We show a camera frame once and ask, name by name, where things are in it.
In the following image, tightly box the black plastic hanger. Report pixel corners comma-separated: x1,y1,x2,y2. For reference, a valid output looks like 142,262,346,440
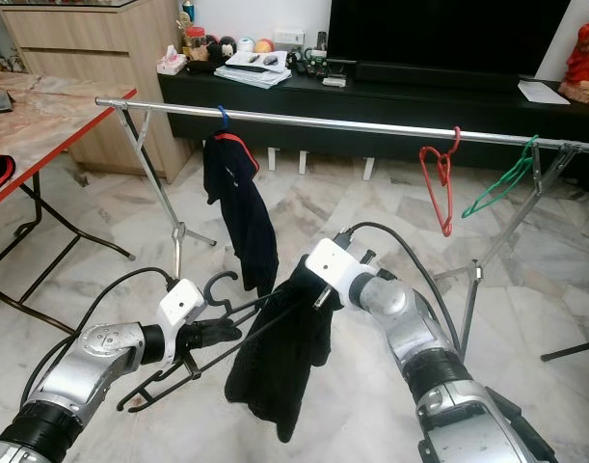
116,272,334,414

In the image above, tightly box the black t-shirt with green print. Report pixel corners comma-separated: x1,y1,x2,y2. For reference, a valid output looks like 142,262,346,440
224,260,338,443

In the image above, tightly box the red plastic hanger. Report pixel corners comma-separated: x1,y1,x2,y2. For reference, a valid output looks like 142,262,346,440
419,125,464,237

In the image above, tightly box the green plastic hanger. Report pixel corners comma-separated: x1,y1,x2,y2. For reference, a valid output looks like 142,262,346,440
461,135,539,219

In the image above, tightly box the navy shirt with red trim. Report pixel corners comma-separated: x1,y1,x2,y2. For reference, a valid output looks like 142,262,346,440
202,130,279,298

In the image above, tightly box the silver metal clothes rack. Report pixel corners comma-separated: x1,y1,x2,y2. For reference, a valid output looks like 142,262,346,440
94,96,589,360

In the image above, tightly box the black TV console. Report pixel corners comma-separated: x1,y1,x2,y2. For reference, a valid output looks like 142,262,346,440
157,68,589,175

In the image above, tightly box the stack of white papers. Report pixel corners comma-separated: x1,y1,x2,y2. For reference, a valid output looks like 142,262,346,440
215,50,293,90

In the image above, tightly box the black soundbar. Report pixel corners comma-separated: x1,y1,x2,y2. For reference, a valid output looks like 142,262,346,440
354,61,522,95

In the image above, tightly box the black metal furniture leg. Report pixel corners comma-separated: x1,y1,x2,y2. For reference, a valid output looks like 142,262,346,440
540,338,589,363

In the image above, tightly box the white power socket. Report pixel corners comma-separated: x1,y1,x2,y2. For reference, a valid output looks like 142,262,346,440
273,29,307,49

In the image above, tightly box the marble-print folding table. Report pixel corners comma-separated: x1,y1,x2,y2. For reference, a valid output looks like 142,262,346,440
0,72,139,334

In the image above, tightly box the pink tissue box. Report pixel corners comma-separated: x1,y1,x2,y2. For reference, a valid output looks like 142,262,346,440
157,45,189,75

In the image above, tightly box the red-lidded glass jar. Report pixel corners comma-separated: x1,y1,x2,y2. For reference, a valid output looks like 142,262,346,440
185,26,210,64

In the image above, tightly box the black television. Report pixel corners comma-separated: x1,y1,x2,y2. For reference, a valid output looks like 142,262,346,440
328,0,575,83

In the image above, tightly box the white paper sheet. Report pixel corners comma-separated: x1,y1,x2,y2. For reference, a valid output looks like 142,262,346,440
518,80,572,105

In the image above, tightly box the light wooden cabinet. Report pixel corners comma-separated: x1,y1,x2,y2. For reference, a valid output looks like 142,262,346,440
0,0,189,184

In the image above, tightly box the red seated statue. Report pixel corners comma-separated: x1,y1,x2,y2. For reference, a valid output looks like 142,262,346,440
559,14,589,105

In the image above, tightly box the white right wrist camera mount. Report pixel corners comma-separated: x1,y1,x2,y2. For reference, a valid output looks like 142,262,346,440
304,237,372,310

